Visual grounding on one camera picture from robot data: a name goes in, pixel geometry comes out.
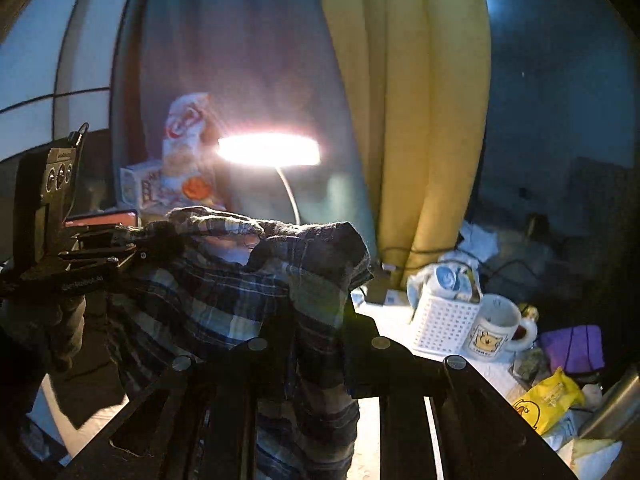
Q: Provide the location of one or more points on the blue and white roll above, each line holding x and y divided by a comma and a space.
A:
446, 277

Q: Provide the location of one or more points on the yellow tissue box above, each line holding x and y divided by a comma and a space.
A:
597, 457

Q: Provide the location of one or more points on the yellow curtain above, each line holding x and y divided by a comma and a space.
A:
400, 110

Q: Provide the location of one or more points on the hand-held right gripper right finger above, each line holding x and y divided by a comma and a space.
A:
365, 360

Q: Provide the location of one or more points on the plaid flannel shirt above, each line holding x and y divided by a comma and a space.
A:
225, 300

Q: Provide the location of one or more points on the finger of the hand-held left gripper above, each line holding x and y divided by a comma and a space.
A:
105, 256
110, 234

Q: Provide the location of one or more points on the white textured table cloth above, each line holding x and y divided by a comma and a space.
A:
395, 330

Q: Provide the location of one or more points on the crumpled white paper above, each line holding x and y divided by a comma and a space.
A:
477, 242

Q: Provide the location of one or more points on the white perforated basket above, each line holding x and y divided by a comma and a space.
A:
442, 325

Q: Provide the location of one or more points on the printed snack bag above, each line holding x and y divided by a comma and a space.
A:
187, 155

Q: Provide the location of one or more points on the person's left hand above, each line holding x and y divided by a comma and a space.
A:
55, 335

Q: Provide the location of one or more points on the white desk lamp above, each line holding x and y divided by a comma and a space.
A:
267, 150

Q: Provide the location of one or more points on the small printed carton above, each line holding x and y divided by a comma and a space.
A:
140, 185

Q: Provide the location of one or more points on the tablet with red screen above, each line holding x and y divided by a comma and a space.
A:
102, 218

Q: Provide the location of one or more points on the white mug with bear print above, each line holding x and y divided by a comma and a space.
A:
492, 335

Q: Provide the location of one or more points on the black power adapter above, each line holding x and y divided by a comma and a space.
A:
536, 226

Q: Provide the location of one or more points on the yellow plastic bag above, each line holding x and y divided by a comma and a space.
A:
547, 400

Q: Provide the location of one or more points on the purple pouch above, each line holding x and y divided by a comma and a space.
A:
572, 347

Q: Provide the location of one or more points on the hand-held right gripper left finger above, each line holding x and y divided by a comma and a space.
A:
260, 360

